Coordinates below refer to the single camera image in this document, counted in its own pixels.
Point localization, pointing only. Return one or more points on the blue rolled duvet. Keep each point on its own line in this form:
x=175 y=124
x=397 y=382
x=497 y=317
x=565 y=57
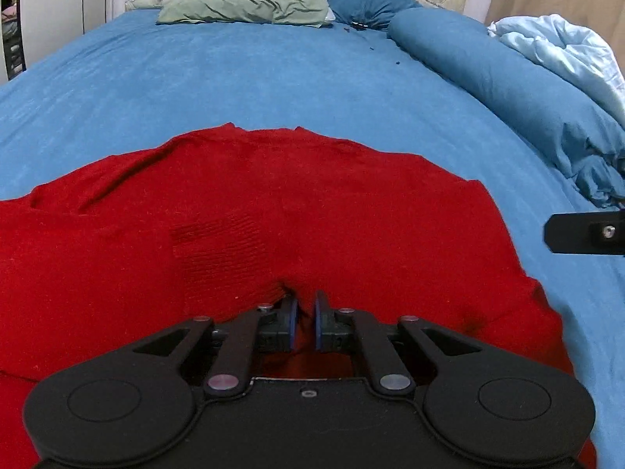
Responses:
x=503 y=93

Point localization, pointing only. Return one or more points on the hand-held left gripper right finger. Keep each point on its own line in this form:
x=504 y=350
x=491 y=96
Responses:
x=320 y=320

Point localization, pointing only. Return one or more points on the red knitted sweater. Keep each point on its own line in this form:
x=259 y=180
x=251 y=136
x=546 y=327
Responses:
x=146 y=234

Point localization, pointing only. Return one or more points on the light blue blanket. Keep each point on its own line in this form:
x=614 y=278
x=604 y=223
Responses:
x=566 y=53

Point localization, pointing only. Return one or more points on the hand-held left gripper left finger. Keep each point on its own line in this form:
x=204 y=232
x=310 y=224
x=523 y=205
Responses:
x=292 y=320

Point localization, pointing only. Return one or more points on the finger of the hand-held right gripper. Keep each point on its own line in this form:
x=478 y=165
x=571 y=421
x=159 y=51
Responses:
x=581 y=234

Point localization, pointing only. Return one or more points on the blue bed sheet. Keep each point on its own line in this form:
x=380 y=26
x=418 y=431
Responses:
x=244 y=78

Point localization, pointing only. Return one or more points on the green pillow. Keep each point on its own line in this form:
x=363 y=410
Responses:
x=244 y=7

